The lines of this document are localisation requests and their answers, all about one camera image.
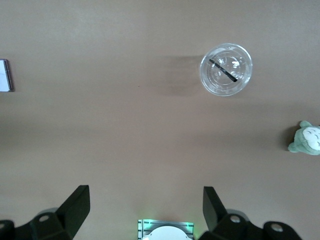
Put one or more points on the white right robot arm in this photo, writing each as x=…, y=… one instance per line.
x=167, y=233

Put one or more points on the lavender phone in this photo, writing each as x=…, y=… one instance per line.
x=5, y=77

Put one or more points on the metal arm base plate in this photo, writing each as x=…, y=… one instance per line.
x=141, y=227

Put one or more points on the clear plastic cup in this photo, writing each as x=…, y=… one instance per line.
x=217, y=83

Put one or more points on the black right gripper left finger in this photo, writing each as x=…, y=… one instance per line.
x=72, y=215

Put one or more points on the black straw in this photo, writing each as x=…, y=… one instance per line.
x=222, y=70

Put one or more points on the grey green plush toy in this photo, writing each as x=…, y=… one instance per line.
x=307, y=140

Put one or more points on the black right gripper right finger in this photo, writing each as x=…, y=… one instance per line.
x=215, y=217

